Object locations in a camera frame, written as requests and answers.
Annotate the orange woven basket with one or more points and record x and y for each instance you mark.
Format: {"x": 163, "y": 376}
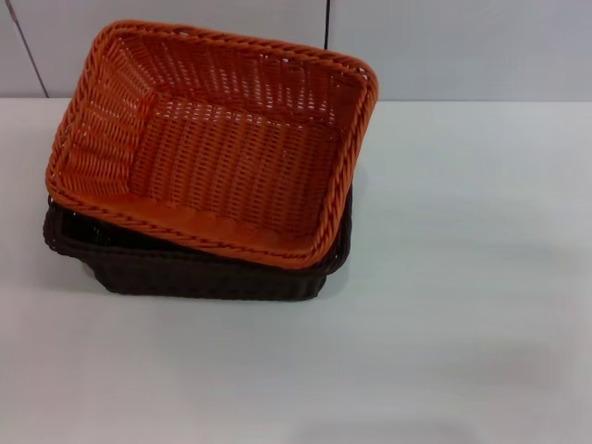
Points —
{"x": 231, "y": 148}

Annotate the dark brown woven basket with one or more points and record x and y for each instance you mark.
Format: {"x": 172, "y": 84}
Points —
{"x": 208, "y": 277}

